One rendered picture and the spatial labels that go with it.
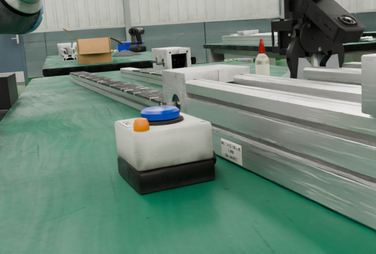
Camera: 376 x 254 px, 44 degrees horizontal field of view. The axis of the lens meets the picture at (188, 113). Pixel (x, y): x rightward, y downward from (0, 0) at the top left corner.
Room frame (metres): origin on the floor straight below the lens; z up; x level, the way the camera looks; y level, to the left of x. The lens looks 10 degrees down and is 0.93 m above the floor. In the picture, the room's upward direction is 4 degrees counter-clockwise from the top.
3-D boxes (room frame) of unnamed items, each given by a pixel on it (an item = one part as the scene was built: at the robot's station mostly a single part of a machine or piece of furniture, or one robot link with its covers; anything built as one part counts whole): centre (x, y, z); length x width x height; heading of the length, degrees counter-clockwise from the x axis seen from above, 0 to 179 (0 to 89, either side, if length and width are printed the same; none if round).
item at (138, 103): (1.25, 0.22, 0.79); 0.96 x 0.04 x 0.03; 23
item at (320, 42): (0.76, -0.20, 0.94); 0.09 x 0.08 x 0.12; 23
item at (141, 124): (0.43, 0.04, 0.85); 0.02 x 0.02 x 0.01
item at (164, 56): (1.65, 0.05, 0.83); 0.11 x 0.10 x 0.10; 113
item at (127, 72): (1.33, 0.04, 0.79); 0.96 x 0.04 x 0.03; 23
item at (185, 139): (0.47, 0.02, 0.81); 0.10 x 0.08 x 0.06; 113
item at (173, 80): (0.66, -0.02, 0.83); 0.12 x 0.09 x 0.10; 113
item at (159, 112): (0.47, 0.03, 0.84); 0.04 x 0.04 x 0.02
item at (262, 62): (1.24, -0.21, 0.84); 0.04 x 0.04 x 0.12
